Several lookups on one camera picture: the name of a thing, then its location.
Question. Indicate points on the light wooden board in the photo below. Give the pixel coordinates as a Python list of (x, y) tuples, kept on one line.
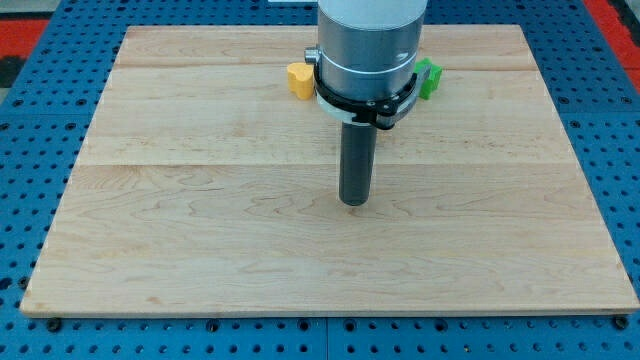
[(205, 188)]

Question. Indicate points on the green block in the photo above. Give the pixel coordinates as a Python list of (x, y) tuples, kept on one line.
[(428, 77)]

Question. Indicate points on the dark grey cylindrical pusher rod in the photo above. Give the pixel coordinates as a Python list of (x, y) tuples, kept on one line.
[(356, 163)]

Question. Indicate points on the black and white mounting clamp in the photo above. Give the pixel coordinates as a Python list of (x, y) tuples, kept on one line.
[(381, 114)]

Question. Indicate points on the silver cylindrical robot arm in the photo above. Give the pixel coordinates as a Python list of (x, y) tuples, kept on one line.
[(366, 49)]

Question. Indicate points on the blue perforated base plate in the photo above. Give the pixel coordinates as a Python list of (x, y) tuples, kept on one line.
[(45, 115)]

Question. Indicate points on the yellow heart block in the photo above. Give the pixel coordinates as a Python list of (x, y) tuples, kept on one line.
[(300, 80)]

